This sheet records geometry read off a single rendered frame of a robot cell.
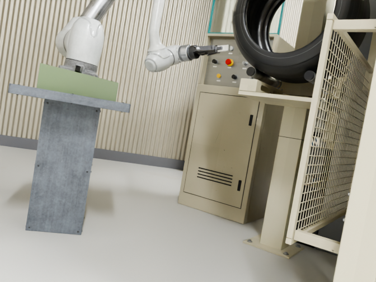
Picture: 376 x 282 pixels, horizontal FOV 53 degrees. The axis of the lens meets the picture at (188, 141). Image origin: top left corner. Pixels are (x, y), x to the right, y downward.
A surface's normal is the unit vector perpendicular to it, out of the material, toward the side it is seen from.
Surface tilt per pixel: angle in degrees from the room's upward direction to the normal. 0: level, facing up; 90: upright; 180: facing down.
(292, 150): 90
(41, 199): 90
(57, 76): 90
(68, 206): 90
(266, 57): 100
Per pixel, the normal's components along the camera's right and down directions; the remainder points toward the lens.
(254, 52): -0.65, 0.10
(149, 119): 0.22, 0.09
